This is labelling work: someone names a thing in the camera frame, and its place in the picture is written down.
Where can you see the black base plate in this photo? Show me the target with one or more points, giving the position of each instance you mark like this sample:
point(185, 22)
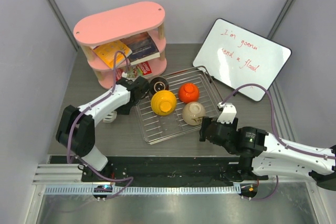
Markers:
point(178, 171)

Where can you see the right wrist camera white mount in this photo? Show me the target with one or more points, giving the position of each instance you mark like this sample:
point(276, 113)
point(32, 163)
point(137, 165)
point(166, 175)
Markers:
point(228, 113)

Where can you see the dark blue book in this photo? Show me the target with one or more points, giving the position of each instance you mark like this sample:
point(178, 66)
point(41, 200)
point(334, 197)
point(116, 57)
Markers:
point(143, 48)

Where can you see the yellow bowl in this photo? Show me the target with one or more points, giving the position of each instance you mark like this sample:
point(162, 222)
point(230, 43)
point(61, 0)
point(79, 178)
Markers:
point(163, 103)

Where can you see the white whiteboard with red writing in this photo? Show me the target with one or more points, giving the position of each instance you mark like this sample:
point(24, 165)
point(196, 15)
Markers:
point(240, 58)

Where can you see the orange bowl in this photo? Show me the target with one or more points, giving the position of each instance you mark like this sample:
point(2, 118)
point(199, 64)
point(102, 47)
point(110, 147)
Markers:
point(188, 92)

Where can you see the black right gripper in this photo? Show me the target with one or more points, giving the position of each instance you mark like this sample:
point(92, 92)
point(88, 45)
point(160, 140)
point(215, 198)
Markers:
point(206, 120)

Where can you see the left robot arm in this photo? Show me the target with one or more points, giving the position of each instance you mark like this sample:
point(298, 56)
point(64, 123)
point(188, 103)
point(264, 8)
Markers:
point(76, 130)

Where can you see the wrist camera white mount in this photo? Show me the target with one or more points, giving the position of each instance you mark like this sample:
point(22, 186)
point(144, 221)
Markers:
point(228, 113)
point(132, 75)

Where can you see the dark brown bowl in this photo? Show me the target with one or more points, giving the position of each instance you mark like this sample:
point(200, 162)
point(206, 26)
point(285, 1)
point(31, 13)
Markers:
point(158, 84)

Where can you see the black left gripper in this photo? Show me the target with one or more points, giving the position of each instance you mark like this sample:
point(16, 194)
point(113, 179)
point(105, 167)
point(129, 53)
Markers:
point(124, 110)

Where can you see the pink three-tier shelf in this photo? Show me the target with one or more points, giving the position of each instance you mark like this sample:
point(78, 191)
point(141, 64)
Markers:
point(119, 23)

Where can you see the red magazine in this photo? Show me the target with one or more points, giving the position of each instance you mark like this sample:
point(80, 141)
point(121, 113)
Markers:
point(143, 69)

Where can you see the yellow book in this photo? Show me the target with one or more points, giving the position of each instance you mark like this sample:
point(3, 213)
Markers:
point(107, 52)

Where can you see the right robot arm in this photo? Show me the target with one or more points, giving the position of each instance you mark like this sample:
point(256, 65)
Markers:
point(261, 154)

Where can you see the metal wire dish rack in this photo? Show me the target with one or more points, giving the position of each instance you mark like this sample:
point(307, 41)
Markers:
point(156, 128)

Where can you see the white ridged bowl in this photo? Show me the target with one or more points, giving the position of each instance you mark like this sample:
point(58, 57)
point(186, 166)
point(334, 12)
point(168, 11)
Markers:
point(109, 118)

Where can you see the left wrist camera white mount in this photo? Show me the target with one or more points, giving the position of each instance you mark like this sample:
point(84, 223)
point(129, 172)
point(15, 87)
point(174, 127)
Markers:
point(132, 75)

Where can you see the beige speckled bowl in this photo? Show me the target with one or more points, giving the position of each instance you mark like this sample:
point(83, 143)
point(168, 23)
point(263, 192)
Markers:
point(193, 113)

